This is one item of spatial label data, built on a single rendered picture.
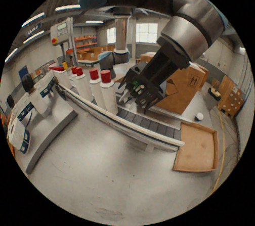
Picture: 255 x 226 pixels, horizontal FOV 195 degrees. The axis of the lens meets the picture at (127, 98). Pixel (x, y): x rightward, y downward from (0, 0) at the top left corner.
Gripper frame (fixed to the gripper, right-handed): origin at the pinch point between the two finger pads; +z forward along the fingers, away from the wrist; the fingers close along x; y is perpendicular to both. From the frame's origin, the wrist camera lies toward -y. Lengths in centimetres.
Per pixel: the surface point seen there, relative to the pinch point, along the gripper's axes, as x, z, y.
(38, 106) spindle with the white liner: -38, 25, 29
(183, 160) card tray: 35.5, -2.1, 7.8
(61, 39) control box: -70, 4, -7
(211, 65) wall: 256, -165, -487
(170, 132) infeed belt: 23.1, -0.2, -1.3
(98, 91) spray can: -11.1, 5.6, 2.1
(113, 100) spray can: -4.0, 4.6, 1.3
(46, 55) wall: -741, 331, -81
